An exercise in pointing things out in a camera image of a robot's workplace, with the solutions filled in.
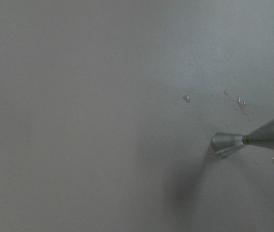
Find steel double jigger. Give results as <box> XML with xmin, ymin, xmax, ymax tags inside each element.
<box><xmin>211</xmin><ymin>119</ymin><xmax>274</xmax><ymax>158</ymax></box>

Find brown table mat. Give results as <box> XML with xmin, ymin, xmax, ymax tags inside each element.
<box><xmin>0</xmin><ymin>0</ymin><xmax>274</xmax><ymax>232</ymax></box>

